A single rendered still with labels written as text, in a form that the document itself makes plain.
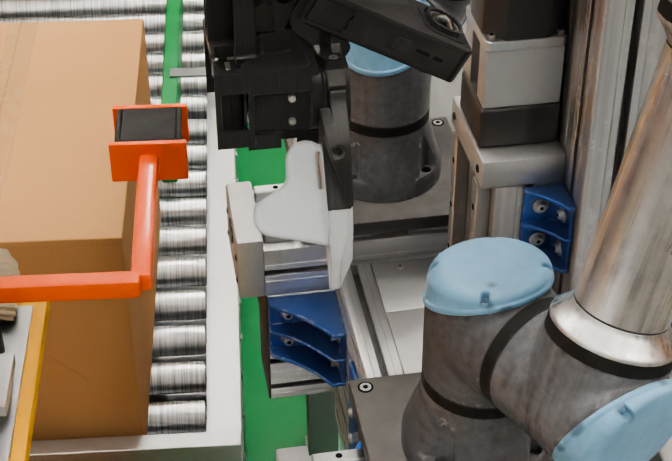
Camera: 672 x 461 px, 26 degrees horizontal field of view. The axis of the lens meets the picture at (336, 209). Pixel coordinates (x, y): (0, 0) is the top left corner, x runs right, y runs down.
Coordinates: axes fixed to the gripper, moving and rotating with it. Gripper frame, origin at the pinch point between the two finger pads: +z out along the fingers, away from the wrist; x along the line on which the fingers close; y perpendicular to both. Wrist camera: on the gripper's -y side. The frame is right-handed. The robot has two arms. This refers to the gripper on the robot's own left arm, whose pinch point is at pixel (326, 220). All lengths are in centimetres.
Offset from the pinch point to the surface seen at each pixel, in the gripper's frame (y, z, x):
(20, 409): 26, 45, -34
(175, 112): 7, 31, -66
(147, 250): 11, 33, -42
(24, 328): 25, 44, -46
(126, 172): 13, 35, -60
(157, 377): 11, 98, -95
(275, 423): -12, 152, -137
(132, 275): 13, 33, -38
